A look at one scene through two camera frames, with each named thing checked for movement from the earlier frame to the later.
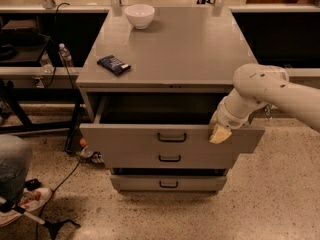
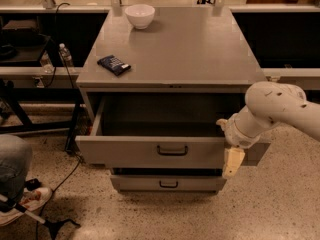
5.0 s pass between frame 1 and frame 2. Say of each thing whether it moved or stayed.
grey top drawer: moved
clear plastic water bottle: stayed
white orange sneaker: stayed
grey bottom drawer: stayed
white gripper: moved
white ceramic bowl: stayed
